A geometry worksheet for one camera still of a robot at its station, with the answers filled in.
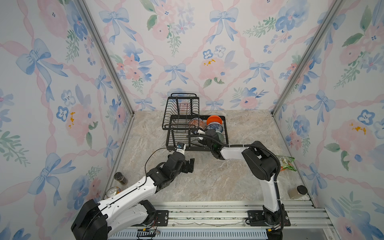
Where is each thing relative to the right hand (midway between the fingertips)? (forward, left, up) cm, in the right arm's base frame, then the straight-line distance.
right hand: (202, 127), depth 99 cm
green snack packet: (-22, -49, -5) cm, 54 cm away
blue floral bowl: (+5, -9, -5) cm, 12 cm away
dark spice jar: (-34, +44, 0) cm, 55 cm away
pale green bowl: (-5, -12, -4) cm, 14 cm away
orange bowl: (+9, -8, -1) cm, 12 cm away
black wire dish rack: (+13, +15, -7) cm, 21 cm away
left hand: (-24, +9, +4) cm, 26 cm away
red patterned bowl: (+10, +3, -6) cm, 12 cm away
